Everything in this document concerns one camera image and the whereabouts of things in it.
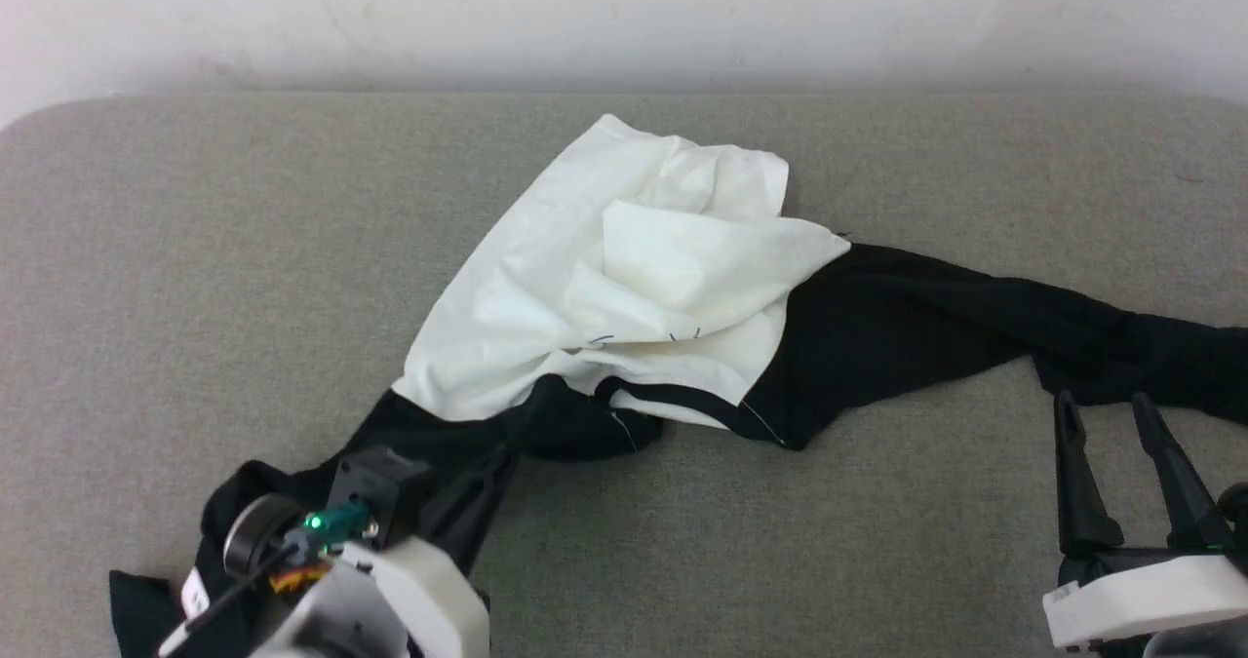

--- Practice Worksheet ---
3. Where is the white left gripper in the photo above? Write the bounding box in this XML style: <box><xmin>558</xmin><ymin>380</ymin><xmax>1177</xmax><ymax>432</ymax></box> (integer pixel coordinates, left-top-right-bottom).
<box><xmin>336</xmin><ymin>449</ymin><xmax>519</xmax><ymax>658</ymax></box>

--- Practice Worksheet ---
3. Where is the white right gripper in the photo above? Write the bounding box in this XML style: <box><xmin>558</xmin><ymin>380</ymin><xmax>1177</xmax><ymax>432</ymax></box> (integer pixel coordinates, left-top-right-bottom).
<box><xmin>1041</xmin><ymin>391</ymin><xmax>1248</xmax><ymax>652</ymax></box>

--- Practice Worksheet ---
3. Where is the black and white long-sleeve shirt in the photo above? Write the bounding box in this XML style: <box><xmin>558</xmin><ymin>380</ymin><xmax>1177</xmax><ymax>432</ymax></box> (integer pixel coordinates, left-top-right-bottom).
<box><xmin>107</xmin><ymin>112</ymin><xmax>1248</xmax><ymax>658</ymax></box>

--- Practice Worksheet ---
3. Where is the black round connector cap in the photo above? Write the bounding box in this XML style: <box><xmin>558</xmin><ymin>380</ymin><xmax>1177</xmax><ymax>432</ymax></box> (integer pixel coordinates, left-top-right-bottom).
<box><xmin>222</xmin><ymin>492</ymin><xmax>305</xmax><ymax>579</ymax></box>

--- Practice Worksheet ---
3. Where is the red yellow wire bundle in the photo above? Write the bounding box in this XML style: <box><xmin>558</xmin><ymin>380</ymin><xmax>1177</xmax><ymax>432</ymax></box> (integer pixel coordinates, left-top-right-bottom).
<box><xmin>268</xmin><ymin>561</ymin><xmax>334</xmax><ymax>597</ymax></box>

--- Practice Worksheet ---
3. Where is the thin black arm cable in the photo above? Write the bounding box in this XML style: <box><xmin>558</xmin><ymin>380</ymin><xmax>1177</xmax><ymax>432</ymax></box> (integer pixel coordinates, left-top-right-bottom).
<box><xmin>156</xmin><ymin>539</ymin><xmax>298</xmax><ymax>658</ymax></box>

